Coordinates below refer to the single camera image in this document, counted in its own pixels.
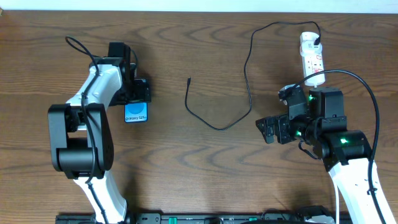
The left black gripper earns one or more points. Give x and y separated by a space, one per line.
143 95

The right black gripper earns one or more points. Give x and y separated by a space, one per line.
269 130

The blue Galaxy smartphone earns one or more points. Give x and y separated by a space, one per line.
136 113

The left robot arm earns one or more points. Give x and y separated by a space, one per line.
81 143

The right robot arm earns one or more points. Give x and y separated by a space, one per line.
318 119

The white charger plug adapter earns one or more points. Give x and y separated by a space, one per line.
308 40

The white power strip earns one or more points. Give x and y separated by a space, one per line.
312 61

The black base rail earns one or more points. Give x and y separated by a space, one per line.
155 218

